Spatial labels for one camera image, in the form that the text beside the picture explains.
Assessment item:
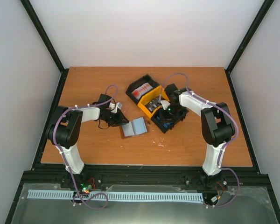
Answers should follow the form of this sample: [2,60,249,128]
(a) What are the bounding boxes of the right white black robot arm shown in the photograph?
[159,84,238,176]

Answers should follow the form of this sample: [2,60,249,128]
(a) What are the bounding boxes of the left electronics board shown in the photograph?
[81,177,96,193]

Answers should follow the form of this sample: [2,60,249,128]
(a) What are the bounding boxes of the brown leather card holder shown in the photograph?
[119,117,150,139]

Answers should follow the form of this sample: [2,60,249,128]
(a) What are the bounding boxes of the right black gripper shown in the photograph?
[159,104,183,125]

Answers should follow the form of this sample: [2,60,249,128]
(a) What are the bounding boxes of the black aluminium frame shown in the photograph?
[5,0,280,224]

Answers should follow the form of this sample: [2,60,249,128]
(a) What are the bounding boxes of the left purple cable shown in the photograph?
[51,84,119,210]

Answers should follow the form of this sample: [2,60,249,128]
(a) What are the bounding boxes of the right electronics connector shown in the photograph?
[210,181,227,203]

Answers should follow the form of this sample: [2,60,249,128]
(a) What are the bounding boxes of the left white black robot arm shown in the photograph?
[45,94,128,188]

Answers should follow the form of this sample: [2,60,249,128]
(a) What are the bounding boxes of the red white card stack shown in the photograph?
[132,82,153,100]

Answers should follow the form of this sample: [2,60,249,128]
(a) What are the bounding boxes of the black bin with red cards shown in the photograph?
[126,74,160,105]

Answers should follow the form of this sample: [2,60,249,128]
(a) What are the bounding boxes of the yellow card bin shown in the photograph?
[137,85,169,118]

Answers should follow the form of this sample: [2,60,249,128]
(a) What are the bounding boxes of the blue card stack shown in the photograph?
[161,121,175,133]

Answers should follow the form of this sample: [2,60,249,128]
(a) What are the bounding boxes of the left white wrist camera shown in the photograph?
[110,102,122,113]

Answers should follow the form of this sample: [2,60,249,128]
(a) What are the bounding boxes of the black bin with blue cards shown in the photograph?
[151,106,189,133]

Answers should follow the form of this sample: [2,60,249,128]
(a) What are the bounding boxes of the light blue cable duct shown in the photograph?
[27,189,203,203]

